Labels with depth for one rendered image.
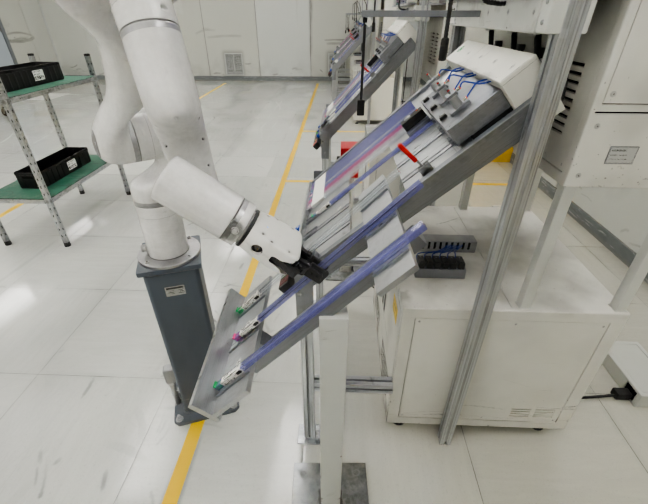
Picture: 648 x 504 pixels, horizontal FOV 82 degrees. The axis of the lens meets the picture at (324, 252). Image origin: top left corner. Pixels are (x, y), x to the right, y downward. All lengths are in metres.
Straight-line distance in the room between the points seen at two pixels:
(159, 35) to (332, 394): 0.77
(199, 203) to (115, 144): 0.47
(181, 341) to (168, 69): 0.96
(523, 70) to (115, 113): 0.90
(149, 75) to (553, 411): 1.55
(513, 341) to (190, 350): 1.07
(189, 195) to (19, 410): 1.54
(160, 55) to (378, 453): 1.37
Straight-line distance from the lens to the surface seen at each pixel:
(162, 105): 0.66
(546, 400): 1.58
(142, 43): 0.68
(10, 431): 1.98
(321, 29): 9.67
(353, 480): 1.49
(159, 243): 1.21
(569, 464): 1.75
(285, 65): 9.79
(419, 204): 0.95
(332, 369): 0.87
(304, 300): 1.04
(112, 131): 1.06
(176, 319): 1.34
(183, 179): 0.64
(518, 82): 0.94
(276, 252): 0.64
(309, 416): 1.46
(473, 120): 0.95
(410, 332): 1.20
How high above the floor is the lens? 1.34
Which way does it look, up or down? 32 degrees down
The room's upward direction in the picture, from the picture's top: straight up
